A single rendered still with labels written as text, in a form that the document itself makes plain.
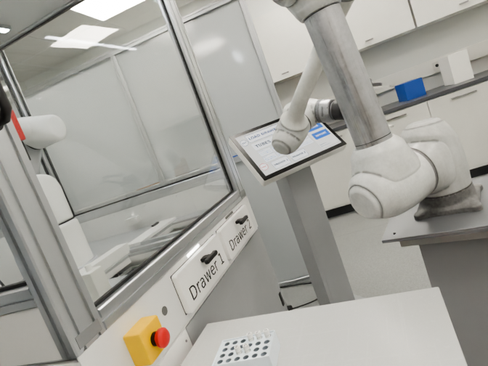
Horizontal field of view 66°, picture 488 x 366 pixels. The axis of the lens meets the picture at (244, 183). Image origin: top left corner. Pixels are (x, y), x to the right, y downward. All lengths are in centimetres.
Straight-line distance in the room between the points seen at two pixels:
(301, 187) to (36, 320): 143
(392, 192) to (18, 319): 86
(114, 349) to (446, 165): 95
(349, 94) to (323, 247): 114
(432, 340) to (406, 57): 409
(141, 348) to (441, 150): 91
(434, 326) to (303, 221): 122
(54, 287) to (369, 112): 82
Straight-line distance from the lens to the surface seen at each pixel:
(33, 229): 74
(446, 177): 119
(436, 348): 77
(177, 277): 100
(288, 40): 427
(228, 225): 132
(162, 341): 83
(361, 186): 103
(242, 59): 265
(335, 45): 105
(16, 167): 76
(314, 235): 199
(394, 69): 465
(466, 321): 139
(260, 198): 271
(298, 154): 184
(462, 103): 407
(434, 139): 118
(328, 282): 209
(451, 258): 128
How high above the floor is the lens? 122
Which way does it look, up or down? 8 degrees down
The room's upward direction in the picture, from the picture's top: 20 degrees counter-clockwise
